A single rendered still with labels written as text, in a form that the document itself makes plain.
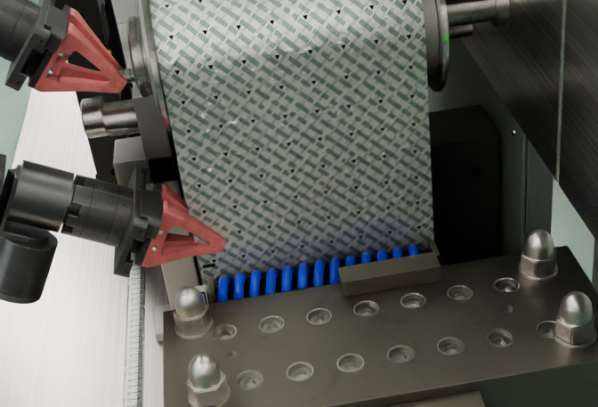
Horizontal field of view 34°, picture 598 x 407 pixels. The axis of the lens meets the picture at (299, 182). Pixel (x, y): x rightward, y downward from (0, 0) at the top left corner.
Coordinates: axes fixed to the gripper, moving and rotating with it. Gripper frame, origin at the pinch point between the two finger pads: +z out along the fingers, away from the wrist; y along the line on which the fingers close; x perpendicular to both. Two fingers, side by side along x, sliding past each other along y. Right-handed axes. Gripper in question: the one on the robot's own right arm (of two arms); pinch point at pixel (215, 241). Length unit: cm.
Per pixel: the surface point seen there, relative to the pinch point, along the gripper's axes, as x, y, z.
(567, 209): -50, -141, 132
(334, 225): 5.4, 0.3, 10.3
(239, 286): -2.2, 3.3, 3.0
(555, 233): -54, -131, 126
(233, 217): 3.3, 0.3, 0.6
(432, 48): 25.3, -0.3, 11.5
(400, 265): 5.9, 5.4, 16.1
